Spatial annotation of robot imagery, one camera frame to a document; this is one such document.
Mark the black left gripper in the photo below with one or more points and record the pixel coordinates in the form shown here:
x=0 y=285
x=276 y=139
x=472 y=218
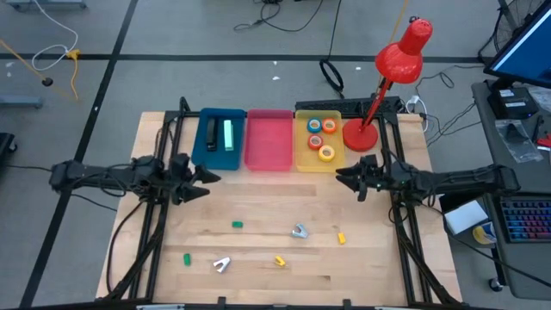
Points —
x=181 y=172

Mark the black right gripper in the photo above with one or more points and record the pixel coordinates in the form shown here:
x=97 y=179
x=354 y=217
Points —
x=372 y=176

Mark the red tape roll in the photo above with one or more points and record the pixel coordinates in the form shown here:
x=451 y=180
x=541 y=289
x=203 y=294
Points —
x=309 y=141

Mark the black stapler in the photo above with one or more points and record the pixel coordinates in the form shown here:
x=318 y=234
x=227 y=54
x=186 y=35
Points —
x=211 y=133

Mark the white staple remover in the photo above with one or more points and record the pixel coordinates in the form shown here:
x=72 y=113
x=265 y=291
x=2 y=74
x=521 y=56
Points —
x=221 y=266

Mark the silver grey staple remover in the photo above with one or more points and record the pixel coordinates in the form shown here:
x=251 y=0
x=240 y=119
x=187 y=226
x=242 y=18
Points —
x=300 y=233

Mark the backlit rainbow keyboard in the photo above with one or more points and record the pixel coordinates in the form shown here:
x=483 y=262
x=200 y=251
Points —
x=527 y=221

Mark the blue plastic bin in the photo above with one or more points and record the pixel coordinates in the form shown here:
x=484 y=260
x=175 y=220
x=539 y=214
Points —
x=217 y=161

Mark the red desk lamp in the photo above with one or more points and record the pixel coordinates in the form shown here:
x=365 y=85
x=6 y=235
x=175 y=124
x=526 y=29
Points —
x=359 y=135

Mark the black aluminium table frame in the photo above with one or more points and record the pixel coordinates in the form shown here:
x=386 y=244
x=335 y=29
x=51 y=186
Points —
x=170 y=114

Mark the green staple remover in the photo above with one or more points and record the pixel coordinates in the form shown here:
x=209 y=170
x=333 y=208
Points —
x=237 y=224
x=187 y=259

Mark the mint green stapler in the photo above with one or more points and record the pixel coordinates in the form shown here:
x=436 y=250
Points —
x=228 y=135

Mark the black power strip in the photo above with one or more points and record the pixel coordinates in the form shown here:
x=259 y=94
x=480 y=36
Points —
x=327 y=104

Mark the computer monitor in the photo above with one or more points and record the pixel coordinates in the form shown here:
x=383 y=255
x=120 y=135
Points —
x=525 y=56

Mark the pink plastic bin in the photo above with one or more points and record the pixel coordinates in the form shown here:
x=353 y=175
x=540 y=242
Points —
x=269 y=140

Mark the clear plastic bag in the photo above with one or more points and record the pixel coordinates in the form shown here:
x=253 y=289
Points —
x=516 y=142

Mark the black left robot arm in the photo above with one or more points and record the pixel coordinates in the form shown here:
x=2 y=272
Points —
x=107 y=176

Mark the grey floor bar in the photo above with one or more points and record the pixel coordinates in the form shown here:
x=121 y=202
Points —
x=19 y=102

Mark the yellow staple remover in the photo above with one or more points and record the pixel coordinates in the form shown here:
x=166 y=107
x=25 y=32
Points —
x=280 y=260
x=341 y=238

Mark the orange tape roll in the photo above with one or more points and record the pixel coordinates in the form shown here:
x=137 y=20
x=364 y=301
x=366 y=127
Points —
x=323 y=126

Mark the yellow plastic bin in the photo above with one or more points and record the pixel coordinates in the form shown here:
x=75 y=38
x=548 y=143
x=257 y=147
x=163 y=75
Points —
x=303 y=161

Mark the black desk caster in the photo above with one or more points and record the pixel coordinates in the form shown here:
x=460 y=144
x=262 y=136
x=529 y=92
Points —
x=495 y=284

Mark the black floor fan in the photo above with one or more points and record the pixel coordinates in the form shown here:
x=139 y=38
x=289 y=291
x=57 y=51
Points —
x=508 y=26

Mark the grey desk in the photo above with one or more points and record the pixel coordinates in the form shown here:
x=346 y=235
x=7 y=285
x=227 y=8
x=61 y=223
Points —
x=534 y=181

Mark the small black computer box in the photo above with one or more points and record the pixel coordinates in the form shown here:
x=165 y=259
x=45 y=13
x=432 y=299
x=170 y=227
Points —
x=512 y=103

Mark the white box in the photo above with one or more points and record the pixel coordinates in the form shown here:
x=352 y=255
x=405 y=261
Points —
x=467 y=217

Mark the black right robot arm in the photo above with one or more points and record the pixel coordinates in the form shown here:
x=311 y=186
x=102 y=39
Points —
x=452 y=183

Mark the red tool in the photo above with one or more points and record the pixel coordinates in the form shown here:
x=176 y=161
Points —
x=546 y=141

